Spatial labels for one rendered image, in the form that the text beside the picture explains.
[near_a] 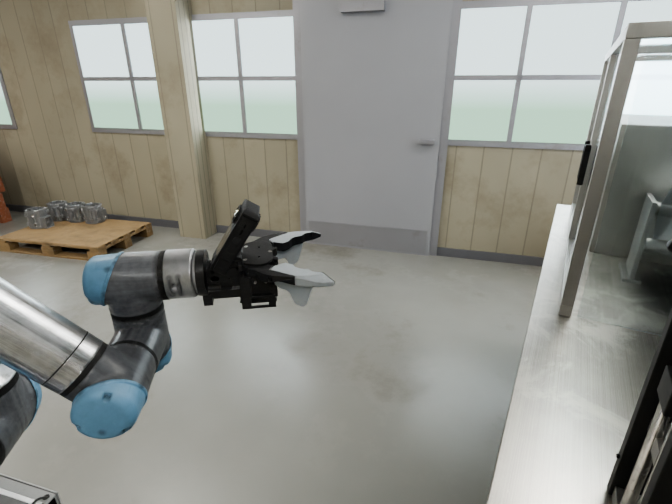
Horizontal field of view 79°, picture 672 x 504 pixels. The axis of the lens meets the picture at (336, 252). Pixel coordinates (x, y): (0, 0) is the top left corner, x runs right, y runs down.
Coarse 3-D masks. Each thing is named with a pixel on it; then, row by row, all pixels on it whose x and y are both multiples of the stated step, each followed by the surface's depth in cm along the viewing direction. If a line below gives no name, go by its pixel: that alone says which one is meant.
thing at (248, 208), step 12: (252, 204) 58; (240, 216) 56; (252, 216) 56; (228, 228) 60; (240, 228) 57; (252, 228) 57; (228, 240) 57; (240, 240) 57; (216, 252) 61; (228, 252) 58; (216, 264) 59; (228, 264) 59
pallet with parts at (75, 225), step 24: (24, 216) 402; (48, 216) 408; (72, 216) 422; (96, 216) 419; (0, 240) 384; (24, 240) 378; (48, 240) 377; (72, 240) 377; (96, 240) 377; (120, 240) 387
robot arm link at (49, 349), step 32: (0, 288) 46; (0, 320) 44; (32, 320) 46; (64, 320) 49; (0, 352) 45; (32, 352) 46; (64, 352) 47; (96, 352) 50; (128, 352) 54; (64, 384) 48; (96, 384) 48; (128, 384) 50; (96, 416) 48; (128, 416) 49
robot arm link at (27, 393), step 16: (0, 368) 64; (0, 384) 62; (16, 384) 65; (32, 384) 70; (0, 400) 62; (16, 400) 65; (32, 400) 69; (0, 416) 62; (16, 416) 65; (32, 416) 70; (0, 432) 61; (16, 432) 65
